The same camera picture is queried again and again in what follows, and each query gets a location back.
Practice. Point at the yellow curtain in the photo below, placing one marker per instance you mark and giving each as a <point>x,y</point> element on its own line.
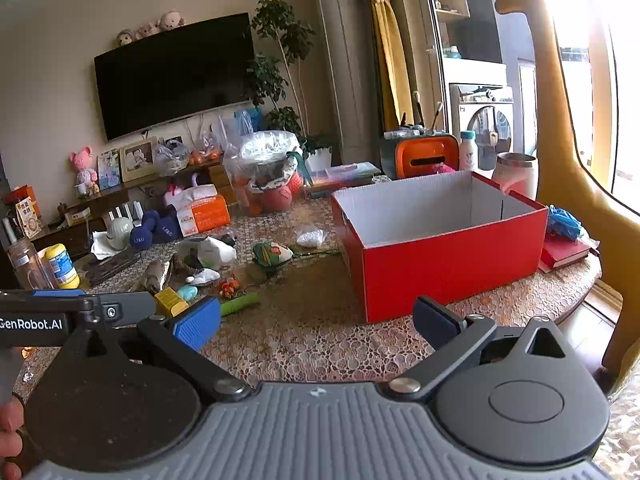
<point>390,50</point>

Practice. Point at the white plastic bag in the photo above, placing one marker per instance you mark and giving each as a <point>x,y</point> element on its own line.
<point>215,252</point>

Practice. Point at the pink furry ball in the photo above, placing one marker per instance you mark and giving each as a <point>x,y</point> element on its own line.
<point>442,167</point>

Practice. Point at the green tube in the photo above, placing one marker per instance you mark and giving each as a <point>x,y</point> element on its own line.
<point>240,304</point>

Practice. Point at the grey plush toy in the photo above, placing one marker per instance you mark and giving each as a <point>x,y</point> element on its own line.
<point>127,37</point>

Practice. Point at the green embroidered pouch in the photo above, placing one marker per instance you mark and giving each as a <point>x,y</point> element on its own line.
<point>272,255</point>

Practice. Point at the red book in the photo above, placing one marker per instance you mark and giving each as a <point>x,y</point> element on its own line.
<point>562,252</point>

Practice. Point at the small picture card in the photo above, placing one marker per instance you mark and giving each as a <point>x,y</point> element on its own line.
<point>108,170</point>

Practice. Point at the red cardboard box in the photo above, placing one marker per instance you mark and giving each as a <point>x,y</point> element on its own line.
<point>450,260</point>

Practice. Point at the clear plastic case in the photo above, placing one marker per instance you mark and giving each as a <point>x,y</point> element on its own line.
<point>345,175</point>

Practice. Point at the dark flat case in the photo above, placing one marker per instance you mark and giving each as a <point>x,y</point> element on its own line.
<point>112,266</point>

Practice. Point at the standing air conditioner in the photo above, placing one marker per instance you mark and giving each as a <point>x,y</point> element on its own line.
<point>345,60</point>

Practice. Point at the white washing machine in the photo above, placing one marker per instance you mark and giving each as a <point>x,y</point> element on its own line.
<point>487,125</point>

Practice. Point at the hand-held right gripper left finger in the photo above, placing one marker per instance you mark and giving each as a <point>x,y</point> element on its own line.
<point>197,327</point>

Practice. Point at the clear bag of orange balls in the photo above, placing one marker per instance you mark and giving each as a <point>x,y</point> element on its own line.
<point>265,160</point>

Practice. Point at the wooden photo frame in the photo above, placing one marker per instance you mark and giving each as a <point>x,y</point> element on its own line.
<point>139,157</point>

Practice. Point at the yellow giraffe figure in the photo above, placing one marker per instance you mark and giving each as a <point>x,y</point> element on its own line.
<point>565,185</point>

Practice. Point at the pink plush toy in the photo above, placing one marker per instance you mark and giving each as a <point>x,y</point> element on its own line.
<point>148,29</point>

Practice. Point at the printed carton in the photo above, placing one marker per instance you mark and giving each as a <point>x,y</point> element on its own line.
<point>28,217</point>

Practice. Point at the plastic bag of oranges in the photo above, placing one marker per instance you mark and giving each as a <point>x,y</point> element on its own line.
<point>202,155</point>

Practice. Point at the crumpled clear plastic bag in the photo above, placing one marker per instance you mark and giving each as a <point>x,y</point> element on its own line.
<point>171,157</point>

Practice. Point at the small orange ornament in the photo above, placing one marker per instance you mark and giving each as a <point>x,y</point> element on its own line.
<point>229,286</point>

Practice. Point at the small yellow box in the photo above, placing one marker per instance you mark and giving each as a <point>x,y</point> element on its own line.
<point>169,301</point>

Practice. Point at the beige plush bear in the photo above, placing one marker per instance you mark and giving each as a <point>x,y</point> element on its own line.
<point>171,20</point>

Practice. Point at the small white carton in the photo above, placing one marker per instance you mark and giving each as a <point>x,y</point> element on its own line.
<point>77,216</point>

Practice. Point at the white router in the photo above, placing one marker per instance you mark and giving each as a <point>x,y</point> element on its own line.
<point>125,210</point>

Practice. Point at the small white item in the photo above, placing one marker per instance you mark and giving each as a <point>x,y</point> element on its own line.
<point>205,276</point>

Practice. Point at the orange tissue holder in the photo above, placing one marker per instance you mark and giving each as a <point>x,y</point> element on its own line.
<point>425,152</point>

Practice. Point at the black television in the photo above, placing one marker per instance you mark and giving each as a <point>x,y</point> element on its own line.
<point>175,75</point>

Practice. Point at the orange tissue pack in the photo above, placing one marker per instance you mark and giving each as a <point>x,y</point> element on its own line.
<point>207,215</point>

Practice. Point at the white bottle blue cap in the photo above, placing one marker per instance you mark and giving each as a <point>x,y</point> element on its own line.
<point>468,152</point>

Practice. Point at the pink plastic toy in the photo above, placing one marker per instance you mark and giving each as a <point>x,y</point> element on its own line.
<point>173,191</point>

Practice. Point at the white tissue pack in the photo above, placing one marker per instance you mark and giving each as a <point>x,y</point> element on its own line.
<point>192,194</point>

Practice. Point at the tall potted tree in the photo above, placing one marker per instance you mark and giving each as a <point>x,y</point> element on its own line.
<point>277,20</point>

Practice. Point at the yellow lid bottle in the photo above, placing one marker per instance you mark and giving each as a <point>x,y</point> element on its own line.
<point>61,265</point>

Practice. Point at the makeup brush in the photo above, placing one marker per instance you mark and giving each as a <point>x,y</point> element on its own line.
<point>419,110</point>
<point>436,116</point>

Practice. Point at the small blue container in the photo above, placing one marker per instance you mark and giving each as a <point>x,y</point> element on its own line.
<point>452,52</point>

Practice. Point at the blue dumbbell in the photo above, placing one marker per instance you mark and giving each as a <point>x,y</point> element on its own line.
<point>167,230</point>
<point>142,235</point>

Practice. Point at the orange box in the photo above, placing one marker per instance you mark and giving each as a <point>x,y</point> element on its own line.
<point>22,192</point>

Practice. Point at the person's left hand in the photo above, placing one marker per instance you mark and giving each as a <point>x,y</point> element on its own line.
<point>9,417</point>

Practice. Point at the blue plastic bag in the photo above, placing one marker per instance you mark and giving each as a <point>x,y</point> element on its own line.
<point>250,120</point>

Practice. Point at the white round dome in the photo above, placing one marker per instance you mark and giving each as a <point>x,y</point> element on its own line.
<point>119,232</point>

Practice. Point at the blue plastic gloves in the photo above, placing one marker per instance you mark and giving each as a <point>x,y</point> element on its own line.
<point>562,222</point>

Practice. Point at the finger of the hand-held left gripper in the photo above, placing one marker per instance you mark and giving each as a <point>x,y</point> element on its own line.
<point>57,293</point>
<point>127,307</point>

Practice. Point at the light blue oval toy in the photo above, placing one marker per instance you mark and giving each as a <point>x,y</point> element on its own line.
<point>187,293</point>

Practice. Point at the wooden television cabinet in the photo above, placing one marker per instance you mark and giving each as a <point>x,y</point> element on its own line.
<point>75,232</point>

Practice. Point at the silver foil packet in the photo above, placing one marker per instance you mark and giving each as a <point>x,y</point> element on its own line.
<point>157,275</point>

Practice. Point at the glass jar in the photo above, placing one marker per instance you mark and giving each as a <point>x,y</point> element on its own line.
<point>27,265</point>

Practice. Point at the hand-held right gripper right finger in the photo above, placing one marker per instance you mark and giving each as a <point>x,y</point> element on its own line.
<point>435,322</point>

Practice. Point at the beige tall cabinet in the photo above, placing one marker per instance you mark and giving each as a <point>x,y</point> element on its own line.
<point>415,35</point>

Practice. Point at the pink plush doll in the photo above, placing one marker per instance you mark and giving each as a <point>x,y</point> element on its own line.
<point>82,162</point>

